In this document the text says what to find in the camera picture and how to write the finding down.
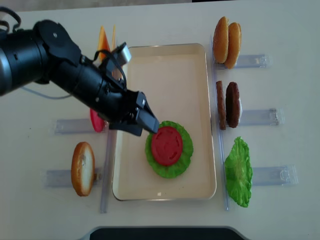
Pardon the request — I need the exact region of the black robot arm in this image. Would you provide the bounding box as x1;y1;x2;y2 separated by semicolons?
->
0;20;159;136

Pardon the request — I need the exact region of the clear bun holder rail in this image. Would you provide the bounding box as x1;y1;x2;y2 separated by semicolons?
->
213;53;273;70

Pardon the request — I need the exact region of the clear bread holder rail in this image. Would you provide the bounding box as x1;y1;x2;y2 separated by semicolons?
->
40;167;103;188

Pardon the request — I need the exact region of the clear patty holder rail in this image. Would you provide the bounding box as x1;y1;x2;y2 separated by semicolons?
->
238;102;285;126

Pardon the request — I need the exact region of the green lettuce leaf on rack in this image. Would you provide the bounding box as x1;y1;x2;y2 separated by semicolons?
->
224;136;253;208

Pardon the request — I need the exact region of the red tomato slice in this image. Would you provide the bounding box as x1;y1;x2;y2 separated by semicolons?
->
151;126;183;167
90;109;105;133

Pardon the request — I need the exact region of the sesame bun top outer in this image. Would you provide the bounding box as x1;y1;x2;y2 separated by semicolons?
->
213;16;229;64

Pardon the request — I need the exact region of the cream rectangular tray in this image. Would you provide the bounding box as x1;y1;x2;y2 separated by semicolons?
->
112;43;217;201

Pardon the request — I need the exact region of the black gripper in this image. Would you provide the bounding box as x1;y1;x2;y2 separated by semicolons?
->
88;86;160;137

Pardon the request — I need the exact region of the clear long rail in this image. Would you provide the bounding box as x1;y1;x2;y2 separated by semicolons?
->
99;129;117;214
208;34;230;211

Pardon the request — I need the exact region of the sliced bread on left rack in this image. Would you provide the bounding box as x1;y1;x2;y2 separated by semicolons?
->
70;141;95;197

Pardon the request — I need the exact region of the dark brown meat patty outer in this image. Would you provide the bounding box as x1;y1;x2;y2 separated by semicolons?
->
225;82;241;128

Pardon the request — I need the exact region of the clear tomato holder rail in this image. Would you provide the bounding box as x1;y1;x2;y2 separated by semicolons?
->
51;118;98;135

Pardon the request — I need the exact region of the orange cheese slice rear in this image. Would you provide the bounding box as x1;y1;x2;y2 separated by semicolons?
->
110;24;117;51

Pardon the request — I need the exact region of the orange cheese slice near tray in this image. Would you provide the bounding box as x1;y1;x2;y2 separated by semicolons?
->
97;25;110;52

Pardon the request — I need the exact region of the grey cable on table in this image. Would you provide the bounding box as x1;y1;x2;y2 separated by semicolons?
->
21;86;73;100

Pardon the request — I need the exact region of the green lettuce leaf on bun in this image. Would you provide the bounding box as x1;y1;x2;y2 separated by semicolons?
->
145;120;194;179

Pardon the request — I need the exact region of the clear lettuce holder rail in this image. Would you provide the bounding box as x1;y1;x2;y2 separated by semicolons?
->
252;164;299;186

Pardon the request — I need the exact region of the clear right long rail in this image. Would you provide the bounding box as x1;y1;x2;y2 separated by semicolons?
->
208;34;230;211

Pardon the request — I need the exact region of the brown meat patty near tray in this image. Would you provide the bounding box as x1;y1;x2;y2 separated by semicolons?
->
216;81;227;130

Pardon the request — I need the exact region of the black base at bottom edge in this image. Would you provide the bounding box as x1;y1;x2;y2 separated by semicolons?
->
89;227;244;240

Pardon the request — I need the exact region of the clear left long rail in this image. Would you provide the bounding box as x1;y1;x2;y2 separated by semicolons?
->
99;129;117;214

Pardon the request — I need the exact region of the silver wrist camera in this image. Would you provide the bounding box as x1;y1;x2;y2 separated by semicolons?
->
111;42;132;67

